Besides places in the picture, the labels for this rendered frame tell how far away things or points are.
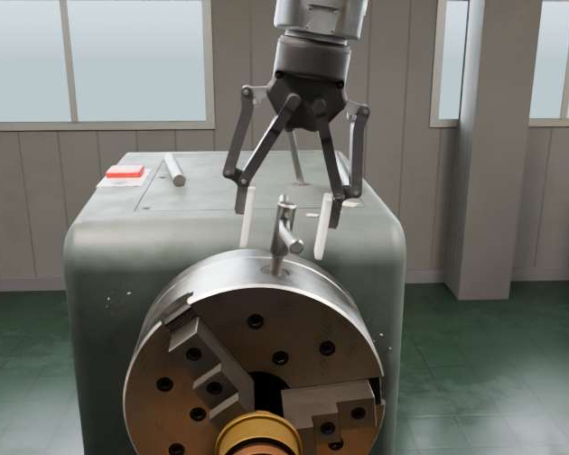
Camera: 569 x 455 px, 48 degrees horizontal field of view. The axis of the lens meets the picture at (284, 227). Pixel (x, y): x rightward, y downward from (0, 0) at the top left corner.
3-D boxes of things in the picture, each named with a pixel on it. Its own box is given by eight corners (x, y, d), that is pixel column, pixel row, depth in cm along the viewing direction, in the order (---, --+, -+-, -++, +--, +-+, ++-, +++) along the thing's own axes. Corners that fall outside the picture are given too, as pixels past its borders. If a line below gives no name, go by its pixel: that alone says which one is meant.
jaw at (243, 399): (224, 386, 78) (163, 317, 74) (256, 364, 77) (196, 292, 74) (222, 442, 67) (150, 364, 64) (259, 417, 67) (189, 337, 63)
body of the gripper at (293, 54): (274, 31, 60) (259, 126, 63) (361, 45, 61) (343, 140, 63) (275, 32, 68) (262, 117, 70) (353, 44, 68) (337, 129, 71)
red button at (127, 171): (112, 175, 119) (111, 164, 119) (144, 175, 120) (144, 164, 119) (106, 183, 114) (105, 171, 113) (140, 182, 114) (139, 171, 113)
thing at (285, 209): (262, 289, 77) (277, 199, 74) (279, 292, 77) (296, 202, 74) (261, 296, 75) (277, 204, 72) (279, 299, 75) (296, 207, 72)
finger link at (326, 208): (324, 192, 70) (331, 193, 70) (313, 251, 72) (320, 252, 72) (326, 199, 67) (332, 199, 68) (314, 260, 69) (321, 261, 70)
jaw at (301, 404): (278, 372, 78) (374, 359, 78) (282, 407, 79) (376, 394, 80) (284, 425, 67) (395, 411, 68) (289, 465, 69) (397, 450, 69)
